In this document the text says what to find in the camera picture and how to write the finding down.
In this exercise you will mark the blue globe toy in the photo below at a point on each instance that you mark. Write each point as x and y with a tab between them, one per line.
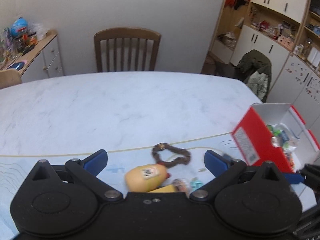
18	26

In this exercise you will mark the white wooden sideboard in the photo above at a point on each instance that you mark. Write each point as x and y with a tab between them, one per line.
42	62

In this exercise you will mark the yellow squeeze toy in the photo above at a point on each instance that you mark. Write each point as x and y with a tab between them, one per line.
146	178

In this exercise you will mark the light wooden child chair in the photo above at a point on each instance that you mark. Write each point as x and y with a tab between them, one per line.
9	77

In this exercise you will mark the white wall cabinets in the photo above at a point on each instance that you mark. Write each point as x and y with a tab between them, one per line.
276	29

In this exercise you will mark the red cardboard shoe box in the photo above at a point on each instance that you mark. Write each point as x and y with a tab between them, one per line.
253	138

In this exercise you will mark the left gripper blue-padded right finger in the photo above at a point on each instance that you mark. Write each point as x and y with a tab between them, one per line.
223	166

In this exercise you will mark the green jacket on chair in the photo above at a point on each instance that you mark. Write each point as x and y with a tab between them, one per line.
256	71

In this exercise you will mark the yellow cardboard box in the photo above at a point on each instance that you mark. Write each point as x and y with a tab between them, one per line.
166	189

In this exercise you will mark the brown wooden chair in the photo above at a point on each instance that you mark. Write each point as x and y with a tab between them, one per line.
126	49

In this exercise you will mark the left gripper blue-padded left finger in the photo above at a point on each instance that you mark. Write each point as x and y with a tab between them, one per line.
90	166

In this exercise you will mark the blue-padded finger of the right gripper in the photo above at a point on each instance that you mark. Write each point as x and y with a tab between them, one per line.
294	178

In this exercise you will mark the light blue round gadget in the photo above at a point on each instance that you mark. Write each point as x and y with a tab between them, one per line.
195	184

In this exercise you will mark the white green tissue pack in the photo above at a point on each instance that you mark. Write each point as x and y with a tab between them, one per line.
284	137

